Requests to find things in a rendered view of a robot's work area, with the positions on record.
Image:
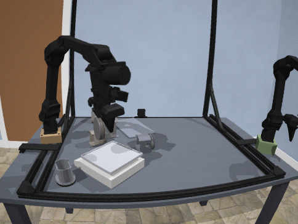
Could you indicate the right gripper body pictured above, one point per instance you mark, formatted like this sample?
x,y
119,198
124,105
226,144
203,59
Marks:
x,y
102,97

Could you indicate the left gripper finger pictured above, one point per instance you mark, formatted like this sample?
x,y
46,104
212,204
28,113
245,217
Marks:
x,y
291,131

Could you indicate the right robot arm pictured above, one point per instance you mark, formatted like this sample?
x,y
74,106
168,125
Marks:
x,y
101,61

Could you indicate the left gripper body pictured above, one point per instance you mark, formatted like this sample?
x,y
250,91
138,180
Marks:
x,y
290,119

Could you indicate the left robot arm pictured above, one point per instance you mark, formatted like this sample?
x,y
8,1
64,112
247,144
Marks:
x,y
274,120

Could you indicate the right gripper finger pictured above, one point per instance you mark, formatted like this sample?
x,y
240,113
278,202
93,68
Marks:
x,y
97,112
109,123

